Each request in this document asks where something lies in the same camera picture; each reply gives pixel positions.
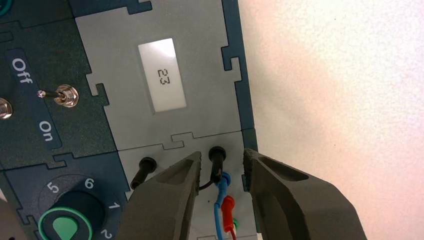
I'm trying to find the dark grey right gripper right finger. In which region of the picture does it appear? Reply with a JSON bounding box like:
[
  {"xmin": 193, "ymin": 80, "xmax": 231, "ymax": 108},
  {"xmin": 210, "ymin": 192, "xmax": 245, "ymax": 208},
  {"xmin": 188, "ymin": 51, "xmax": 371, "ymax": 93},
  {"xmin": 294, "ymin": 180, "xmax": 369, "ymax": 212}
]
[{"xmin": 243, "ymin": 148, "xmax": 368, "ymax": 240}]

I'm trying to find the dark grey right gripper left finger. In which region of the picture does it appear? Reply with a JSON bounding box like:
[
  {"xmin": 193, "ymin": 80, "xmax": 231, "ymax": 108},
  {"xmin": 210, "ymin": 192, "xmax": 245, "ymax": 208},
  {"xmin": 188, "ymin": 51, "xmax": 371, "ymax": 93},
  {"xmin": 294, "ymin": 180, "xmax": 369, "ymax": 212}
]
[{"xmin": 115, "ymin": 151, "xmax": 203, "ymax": 240}]

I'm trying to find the black banana plug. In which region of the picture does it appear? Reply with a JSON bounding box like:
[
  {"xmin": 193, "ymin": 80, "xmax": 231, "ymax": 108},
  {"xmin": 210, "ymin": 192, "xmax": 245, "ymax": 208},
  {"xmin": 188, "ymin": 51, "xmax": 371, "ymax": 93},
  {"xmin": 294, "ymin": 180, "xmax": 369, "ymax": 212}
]
[
  {"xmin": 130, "ymin": 156, "xmax": 158, "ymax": 191},
  {"xmin": 207, "ymin": 146, "xmax": 228, "ymax": 185}
]

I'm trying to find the blue grey puzzle task board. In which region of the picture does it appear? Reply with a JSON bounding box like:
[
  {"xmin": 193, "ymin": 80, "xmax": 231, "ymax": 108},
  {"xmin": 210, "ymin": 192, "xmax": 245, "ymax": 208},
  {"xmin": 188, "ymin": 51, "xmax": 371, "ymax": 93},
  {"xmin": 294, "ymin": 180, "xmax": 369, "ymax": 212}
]
[{"xmin": 0, "ymin": 0, "xmax": 260, "ymax": 240}]

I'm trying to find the black green rotary knob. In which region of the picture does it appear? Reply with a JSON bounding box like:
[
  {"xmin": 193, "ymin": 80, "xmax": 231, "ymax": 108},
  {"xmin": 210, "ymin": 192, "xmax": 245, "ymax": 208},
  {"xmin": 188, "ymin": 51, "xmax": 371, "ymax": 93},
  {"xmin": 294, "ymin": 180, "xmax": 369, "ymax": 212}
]
[{"xmin": 37, "ymin": 191, "xmax": 107, "ymax": 240}]

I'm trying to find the backlit lcd number display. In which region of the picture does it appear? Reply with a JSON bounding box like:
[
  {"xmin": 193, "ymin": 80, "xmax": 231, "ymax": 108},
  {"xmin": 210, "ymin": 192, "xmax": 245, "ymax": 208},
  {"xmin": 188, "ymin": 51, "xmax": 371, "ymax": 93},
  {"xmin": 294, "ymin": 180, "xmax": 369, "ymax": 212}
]
[{"xmin": 137, "ymin": 37, "xmax": 187, "ymax": 114}]

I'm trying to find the teal round button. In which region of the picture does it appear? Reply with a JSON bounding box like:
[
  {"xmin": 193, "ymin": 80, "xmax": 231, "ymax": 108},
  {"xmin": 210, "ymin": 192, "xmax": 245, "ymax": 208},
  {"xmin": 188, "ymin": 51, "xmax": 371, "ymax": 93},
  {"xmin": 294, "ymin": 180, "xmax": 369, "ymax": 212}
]
[{"xmin": 0, "ymin": 0, "xmax": 14, "ymax": 17}]

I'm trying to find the thin black cable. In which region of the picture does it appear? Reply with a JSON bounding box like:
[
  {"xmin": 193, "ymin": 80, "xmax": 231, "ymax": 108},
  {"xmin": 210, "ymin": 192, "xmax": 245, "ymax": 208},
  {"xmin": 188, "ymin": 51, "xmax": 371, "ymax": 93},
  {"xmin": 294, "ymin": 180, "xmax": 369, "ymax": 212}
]
[{"xmin": 198, "ymin": 180, "xmax": 217, "ymax": 192}]

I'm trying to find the blue banana plug with cable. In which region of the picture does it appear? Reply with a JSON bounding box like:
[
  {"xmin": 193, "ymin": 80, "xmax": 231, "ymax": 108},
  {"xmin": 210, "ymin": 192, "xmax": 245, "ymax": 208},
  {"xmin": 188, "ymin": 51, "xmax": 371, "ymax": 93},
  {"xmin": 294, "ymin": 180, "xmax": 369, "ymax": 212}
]
[{"xmin": 213, "ymin": 171, "xmax": 232, "ymax": 240}]

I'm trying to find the red banana plug with cable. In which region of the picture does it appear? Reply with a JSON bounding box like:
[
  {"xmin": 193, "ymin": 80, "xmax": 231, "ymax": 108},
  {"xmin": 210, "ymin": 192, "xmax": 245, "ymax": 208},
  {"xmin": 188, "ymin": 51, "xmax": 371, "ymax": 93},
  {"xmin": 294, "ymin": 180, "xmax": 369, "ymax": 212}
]
[{"xmin": 220, "ymin": 195, "xmax": 237, "ymax": 240}]

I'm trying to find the silver metal toggle switch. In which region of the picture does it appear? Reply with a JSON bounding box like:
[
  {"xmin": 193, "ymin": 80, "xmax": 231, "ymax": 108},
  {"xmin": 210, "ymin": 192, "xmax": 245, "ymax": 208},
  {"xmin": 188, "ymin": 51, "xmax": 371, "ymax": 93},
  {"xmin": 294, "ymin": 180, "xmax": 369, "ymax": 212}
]
[
  {"xmin": 37, "ymin": 84, "xmax": 80, "ymax": 109},
  {"xmin": 0, "ymin": 97, "xmax": 13, "ymax": 120}
]

